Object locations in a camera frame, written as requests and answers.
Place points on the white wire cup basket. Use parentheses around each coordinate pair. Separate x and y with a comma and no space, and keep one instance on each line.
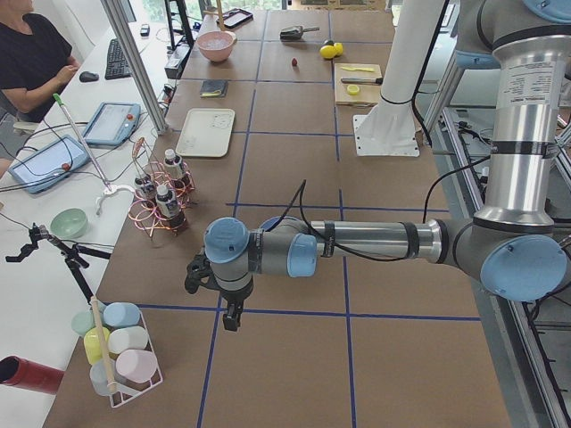
(127,390)

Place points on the dark drink bottle front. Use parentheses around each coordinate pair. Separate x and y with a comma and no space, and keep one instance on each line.
(169,207)

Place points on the black tray far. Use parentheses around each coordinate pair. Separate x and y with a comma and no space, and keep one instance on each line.
(236,17)

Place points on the red cylinder tube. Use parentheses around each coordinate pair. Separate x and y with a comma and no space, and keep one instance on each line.
(30,375)

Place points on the grey blue cup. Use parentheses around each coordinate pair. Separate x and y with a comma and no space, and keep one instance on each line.
(98,378)

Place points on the black handled knife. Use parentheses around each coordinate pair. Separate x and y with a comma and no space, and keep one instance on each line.
(363,81)

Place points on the white reacher grabber stick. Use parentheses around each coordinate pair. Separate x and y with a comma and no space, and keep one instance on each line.
(110,188)

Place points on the white cup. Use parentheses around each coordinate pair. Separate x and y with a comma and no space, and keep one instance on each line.
(128,338)

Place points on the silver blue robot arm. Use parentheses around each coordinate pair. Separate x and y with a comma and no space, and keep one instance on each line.
(507,246)

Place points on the black keyboard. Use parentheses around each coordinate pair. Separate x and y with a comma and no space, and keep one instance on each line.
(116,62)

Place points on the aluminium frame post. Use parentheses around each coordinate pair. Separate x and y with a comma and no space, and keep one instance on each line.
(119,22)

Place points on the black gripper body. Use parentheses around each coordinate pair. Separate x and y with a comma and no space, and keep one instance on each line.
(231,300)

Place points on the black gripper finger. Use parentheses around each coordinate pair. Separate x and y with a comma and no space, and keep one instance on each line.
(231,322)

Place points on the pale green cup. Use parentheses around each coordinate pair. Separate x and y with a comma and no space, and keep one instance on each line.
(83,322)

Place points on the lemon half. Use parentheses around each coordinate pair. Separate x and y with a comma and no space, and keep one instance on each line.
(353,89)

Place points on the dark metal scoop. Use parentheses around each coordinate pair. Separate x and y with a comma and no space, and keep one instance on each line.
(294,33)

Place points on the blue plate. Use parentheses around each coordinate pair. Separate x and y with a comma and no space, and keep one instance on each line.
(271,223)

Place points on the dark drink bottle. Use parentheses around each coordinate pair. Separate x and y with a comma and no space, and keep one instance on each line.
(174,167)
(169,207)

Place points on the blue teach pendant far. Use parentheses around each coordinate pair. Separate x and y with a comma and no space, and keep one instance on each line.
(112,124)

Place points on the wooden basket handle stick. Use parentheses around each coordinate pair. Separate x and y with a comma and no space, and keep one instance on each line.
(111,383)

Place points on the yellow cup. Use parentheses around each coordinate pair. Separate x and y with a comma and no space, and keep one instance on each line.
(92,346)

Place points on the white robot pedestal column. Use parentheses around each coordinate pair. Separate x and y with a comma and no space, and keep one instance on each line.
(389,128)

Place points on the pink cup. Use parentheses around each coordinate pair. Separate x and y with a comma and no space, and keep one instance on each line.
(138,366)

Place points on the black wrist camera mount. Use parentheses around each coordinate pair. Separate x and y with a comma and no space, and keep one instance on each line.
(199,274)

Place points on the yellow lemon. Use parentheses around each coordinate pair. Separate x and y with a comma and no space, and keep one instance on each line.
(338,48)
(328,52)

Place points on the blue teach pendant near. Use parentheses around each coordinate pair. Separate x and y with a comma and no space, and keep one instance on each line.
(46,167)

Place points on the dark drink bottle back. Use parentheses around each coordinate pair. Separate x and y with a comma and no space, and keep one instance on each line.
(174,167)

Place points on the pink bowl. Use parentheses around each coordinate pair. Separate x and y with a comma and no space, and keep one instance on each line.
(216,46)

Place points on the green bowl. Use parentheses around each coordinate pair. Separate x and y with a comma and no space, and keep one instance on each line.
(69,224)

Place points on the blue teach pendant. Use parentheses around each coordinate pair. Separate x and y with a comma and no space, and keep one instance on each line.
(112,124)
(46,167)

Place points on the wooden cutting board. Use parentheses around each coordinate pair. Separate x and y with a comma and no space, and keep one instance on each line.
(369,94)

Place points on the black computer mouse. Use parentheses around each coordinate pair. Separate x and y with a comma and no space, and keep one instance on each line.
(87,76)

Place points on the copper wire bottle rack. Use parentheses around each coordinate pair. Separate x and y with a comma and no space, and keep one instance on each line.
(150,173)

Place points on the cream rectangular tray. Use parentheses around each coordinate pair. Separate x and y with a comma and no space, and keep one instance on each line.
(206,133)

